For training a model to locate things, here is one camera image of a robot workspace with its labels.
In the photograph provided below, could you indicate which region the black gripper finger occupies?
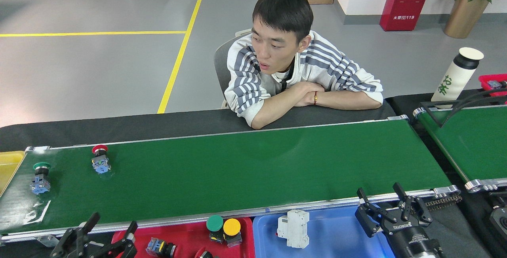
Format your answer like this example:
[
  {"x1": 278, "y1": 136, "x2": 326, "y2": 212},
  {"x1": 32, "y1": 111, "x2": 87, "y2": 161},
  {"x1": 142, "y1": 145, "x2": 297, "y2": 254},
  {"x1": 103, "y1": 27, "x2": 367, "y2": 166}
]
[
  {"x1": 89, "y1": 221, "x2": 138, "y2": 258},
  {"x1": 50, "y1": 212, "x2": 100, "y2": 258}
]

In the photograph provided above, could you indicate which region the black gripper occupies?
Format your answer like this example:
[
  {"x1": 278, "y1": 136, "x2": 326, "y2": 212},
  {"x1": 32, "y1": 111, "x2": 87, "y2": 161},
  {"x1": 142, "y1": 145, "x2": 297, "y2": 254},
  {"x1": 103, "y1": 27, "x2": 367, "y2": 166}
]
[{"x1": 355, "y1": 183, "x2": 444, "y2": 258}]

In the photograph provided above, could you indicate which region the black switch with blue base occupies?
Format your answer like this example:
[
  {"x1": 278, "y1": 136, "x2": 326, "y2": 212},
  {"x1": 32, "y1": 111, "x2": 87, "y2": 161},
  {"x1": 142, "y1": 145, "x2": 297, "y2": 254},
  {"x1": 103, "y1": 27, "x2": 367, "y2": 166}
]
[{"x1": 146, "y1": 237, "x2": 177, "y2": 258}]

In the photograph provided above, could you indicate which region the green push button switch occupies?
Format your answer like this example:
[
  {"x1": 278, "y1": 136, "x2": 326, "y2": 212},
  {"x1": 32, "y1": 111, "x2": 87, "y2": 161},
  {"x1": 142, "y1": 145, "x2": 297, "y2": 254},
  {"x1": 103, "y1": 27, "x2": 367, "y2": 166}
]
[
  {"x1": 206, "y1": 215, "x2": 225, "y2": 244},
  {"x1": 30, "y1": 162, "x2": 51, "y2": 195}
]

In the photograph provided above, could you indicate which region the white circuit breaker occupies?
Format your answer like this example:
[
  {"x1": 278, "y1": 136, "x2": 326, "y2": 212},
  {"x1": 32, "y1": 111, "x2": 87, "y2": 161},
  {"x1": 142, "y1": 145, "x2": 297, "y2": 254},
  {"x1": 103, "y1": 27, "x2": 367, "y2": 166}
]
[{"x1": 276, "y1": 210, "x2": 310, "y2": 249}]

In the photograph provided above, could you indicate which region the yellow push button switch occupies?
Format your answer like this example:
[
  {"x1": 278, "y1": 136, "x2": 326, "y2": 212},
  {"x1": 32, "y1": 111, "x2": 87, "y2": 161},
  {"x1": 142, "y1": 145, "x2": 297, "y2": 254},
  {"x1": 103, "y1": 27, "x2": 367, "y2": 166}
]
[{"x1": 223, "y1": 218, "x2": 243, "y2": 248}]

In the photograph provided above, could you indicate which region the red plastic tray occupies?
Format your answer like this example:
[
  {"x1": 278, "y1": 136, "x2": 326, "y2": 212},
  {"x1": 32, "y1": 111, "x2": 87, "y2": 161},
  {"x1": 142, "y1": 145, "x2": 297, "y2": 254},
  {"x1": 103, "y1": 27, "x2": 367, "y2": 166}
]
[{"x1": 111, "y1": 216, "x2": 254, "y2": 258}]

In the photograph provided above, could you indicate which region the blue plastic tray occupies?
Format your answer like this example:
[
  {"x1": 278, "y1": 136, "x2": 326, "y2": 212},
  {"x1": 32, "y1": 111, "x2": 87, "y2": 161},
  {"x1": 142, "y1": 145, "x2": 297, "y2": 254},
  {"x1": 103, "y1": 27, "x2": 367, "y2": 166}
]
[{"x1": 252, "y1": 206, "x2": 396, "y2": 258}]

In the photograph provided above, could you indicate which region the yellow plastic tray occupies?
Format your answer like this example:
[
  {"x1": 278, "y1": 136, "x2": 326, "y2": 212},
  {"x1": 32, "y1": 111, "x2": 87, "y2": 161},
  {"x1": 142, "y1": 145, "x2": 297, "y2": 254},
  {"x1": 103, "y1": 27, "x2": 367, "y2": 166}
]
[{"x1": 0, "y1": 151, "x2": 25, "y2": 197}]

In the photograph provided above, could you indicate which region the short green conveyor belt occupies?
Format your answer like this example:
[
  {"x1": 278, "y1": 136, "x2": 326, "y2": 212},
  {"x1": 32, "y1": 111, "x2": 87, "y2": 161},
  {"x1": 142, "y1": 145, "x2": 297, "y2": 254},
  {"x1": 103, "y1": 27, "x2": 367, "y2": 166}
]
[{"x1": 413, "y1": 103, "x2": 507, "y2": 193}]

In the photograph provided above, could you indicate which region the black conveyor motor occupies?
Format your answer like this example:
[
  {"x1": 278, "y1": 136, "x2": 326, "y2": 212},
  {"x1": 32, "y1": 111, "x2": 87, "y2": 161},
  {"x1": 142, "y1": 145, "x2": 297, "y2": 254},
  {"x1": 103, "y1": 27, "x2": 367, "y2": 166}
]
[{"x1": 489, "y1": 206, "x2": 507, "y2": 239}]

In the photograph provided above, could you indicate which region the long green conveyor belt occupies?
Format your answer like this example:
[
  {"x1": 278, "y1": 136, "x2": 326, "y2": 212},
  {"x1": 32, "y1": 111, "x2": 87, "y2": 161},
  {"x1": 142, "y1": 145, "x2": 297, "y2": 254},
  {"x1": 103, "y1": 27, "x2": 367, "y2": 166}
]
[{"x1": 0, "y1": 115, "x2": 462, "y2": 247}]

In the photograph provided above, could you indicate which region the person's left hand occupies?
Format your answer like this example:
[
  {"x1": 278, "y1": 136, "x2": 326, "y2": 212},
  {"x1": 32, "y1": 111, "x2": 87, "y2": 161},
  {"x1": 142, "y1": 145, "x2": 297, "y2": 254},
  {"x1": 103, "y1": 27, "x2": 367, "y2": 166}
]
[{"x1": 295, "y1": 92, "x2": 314, "y2": 107}]

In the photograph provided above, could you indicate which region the person's right hand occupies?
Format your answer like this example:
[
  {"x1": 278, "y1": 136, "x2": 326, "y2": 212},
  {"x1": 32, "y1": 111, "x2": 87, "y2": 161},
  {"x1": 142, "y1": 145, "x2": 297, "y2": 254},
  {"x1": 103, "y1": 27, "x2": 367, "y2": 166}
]
[{"x1": 295, "y1": 82, "x2": 325, "y2": 96}]

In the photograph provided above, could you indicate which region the black table cloth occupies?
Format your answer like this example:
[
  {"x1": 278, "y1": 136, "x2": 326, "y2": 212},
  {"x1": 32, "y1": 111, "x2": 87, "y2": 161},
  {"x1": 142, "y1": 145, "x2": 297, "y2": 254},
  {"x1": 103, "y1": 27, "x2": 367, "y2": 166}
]
[{"x1": 0, "y1": 100, "x2": 396, "y2": 152}]

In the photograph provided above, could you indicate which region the white bottle with black neck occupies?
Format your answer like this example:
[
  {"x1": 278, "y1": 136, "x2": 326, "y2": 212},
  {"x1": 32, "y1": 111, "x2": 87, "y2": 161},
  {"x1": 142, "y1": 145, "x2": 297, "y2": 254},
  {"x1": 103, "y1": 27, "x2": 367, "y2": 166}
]
[{"x1": 431, "y1": 47, "x2": 484, "y2": 108}]

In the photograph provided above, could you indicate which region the small red bin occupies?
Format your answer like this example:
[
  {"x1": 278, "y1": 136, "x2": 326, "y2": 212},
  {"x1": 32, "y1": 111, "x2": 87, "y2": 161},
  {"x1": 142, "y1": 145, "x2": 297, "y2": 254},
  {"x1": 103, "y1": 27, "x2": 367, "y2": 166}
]
[{"x1": 478, "y1": 74, "x2": 507, "y2": 104}]

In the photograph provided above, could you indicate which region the grey office chair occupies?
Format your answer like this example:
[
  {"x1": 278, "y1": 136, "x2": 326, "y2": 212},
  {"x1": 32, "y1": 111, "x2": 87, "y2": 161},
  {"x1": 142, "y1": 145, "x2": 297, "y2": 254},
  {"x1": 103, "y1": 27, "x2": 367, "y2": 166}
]
[{"x1": 214, "y1": 29, "x2": 252, "y2": 108}]

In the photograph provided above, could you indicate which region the person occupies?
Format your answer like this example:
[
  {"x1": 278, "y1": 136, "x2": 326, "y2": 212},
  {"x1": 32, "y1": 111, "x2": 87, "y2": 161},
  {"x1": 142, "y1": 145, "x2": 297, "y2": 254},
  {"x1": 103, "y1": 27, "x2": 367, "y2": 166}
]
[{"x1": 224, "y1": 0, "x2": 384, "y2": 130}]

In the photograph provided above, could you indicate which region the potted plant in gold pot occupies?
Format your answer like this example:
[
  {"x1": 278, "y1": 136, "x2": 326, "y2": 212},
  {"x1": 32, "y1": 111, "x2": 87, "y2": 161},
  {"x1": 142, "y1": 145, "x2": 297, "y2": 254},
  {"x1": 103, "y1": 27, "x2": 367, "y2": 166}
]
[{"x1": 441, "y1": 0, "x2": 507, "y2": 39}]

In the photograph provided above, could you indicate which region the red fire extinguisher cabinet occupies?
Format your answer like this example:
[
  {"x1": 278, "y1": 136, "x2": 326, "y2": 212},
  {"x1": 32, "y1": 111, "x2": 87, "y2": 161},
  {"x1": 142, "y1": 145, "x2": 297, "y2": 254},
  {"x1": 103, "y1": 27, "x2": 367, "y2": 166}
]
[{"x1": 379, "y1": 0, "x2": 435, "y2": 31}]

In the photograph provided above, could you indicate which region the black drive chain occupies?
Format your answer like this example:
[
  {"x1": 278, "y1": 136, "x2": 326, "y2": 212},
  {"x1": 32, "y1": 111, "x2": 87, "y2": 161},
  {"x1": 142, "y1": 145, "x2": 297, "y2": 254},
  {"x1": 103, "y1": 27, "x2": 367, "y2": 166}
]
[{"x1": 426, "y1": 195, "x2": 463, "y2": 211}]

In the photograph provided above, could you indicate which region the black cable bundle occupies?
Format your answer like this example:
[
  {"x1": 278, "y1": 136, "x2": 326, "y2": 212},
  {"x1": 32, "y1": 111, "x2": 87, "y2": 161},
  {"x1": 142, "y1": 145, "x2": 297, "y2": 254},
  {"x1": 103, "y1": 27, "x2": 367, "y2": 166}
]
[{"x1": 440, "y1": 87, "x2": 507, "y2": 128}]

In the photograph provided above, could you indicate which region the black metal frame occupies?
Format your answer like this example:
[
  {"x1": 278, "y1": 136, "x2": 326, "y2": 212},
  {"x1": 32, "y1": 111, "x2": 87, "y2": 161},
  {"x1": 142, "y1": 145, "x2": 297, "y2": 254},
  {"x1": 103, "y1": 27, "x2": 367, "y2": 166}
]
[{"x1": 420, "y1": 100, "x2": 474, "y2": 128}]

